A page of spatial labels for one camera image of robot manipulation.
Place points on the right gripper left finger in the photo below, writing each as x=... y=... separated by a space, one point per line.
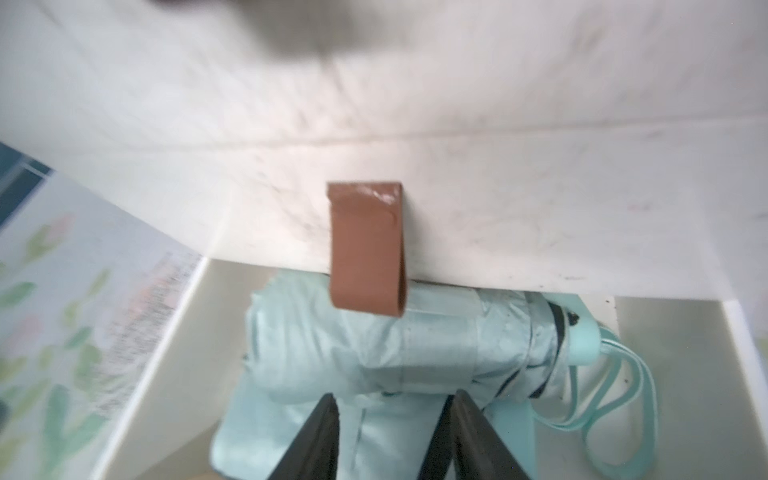
x=313 y=453

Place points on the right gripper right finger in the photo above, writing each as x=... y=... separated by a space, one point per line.
x=478 y=452

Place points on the green umbrella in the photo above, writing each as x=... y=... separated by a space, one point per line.
x=381 y=436
x=494 y=344

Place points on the white plastic drawer cabinet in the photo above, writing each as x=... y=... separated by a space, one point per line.
x=615 y=147

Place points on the floral table mat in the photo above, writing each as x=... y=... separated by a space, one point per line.
x=88 y=292

